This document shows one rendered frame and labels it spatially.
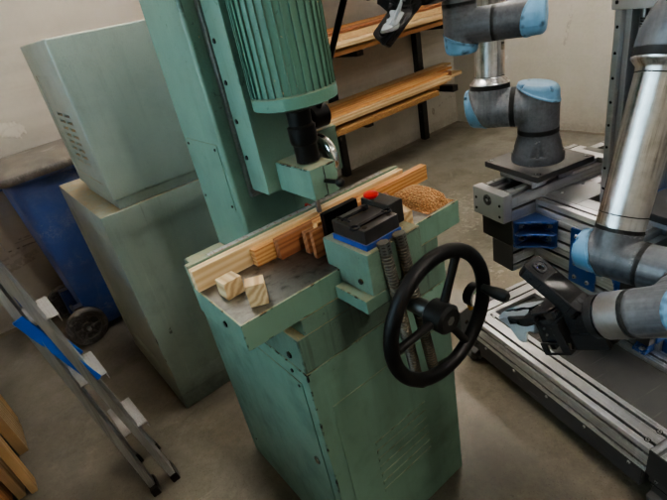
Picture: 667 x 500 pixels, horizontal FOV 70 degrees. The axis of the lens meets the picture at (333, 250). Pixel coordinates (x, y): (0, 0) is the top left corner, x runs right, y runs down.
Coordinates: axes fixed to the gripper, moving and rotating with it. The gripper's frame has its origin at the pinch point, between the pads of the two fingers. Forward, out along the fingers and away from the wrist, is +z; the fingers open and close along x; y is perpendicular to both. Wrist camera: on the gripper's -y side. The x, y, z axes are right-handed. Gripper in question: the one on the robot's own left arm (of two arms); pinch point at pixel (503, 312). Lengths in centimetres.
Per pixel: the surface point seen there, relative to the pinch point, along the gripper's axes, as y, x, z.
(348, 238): -26.2, -19.6, 7.9
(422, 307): -8.2, -12.6, 5.9
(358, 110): -101, 149, 201
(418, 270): -16.3, -16.8, -3.7
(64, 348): -32, -72, 84
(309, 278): -22.5, -26.7, 16.4
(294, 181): -43, -16, 24
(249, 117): -58, -20, 22
